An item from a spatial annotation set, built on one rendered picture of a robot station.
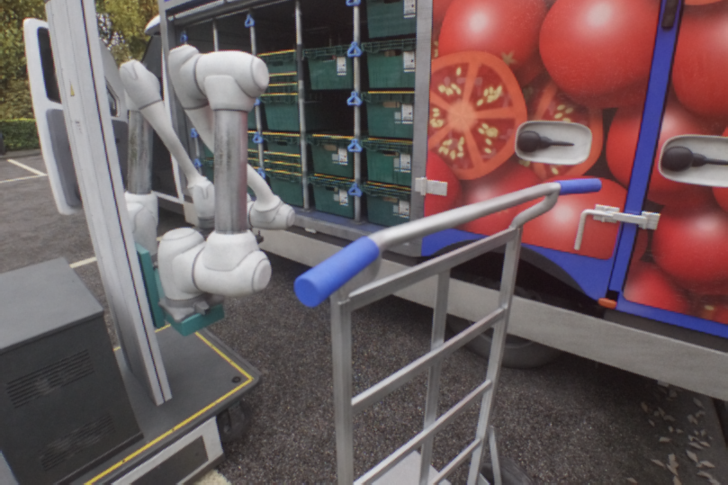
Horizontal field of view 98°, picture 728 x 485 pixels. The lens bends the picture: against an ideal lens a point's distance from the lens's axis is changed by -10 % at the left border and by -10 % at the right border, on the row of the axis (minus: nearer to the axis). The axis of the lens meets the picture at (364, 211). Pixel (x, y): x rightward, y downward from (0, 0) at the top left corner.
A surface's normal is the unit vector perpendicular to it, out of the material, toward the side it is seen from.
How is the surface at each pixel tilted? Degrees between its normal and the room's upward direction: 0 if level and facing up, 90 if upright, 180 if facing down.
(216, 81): 85
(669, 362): 90
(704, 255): 90
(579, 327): 90
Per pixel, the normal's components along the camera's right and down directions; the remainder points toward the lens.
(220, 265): -0.21, 0.07
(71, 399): 0.78, 0.19
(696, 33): -0.57, 0.25
